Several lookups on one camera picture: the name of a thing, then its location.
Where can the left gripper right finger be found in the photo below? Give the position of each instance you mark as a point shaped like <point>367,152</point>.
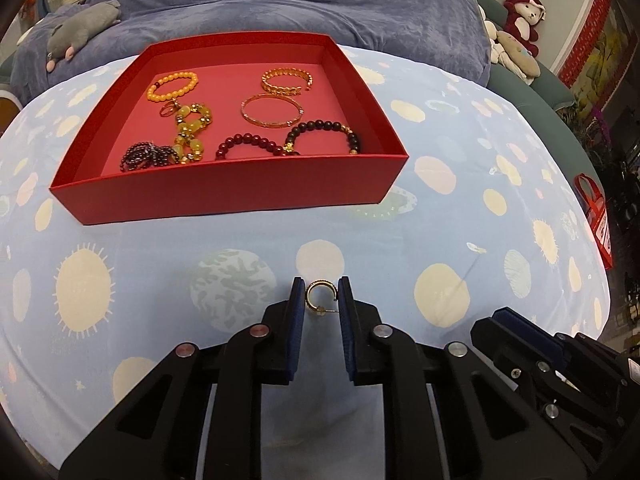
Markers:
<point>377,354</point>

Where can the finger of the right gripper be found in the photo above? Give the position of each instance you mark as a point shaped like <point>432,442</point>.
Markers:
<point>521,336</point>
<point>528,373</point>

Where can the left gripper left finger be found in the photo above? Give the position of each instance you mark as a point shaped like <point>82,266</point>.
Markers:
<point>266,353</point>

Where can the thin gold bangle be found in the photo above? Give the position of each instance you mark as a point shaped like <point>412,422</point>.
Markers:
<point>265,110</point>

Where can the gold chain-link cuff bangle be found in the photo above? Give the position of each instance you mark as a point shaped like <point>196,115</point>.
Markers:
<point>286,81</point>

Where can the light blue planet bedsheet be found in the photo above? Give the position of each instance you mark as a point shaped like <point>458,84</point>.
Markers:
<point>481,217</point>

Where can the red gift bag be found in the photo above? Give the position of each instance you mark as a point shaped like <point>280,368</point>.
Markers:
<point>594,204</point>

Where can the red cardboard box tray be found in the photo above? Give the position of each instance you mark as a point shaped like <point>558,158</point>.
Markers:
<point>343,152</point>

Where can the green sofa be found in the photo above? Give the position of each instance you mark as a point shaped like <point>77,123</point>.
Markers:
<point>538,103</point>

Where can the beige cookie plush toy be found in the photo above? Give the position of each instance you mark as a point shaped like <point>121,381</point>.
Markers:
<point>507,51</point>

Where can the red white bear plush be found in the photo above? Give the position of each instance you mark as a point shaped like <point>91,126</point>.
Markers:
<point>521,21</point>

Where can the purple-blue plush blanket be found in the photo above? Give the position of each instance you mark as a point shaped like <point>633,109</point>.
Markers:
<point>449,34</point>

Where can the grey mouse plush toy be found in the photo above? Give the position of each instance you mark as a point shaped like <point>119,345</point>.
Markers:
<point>69,37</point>

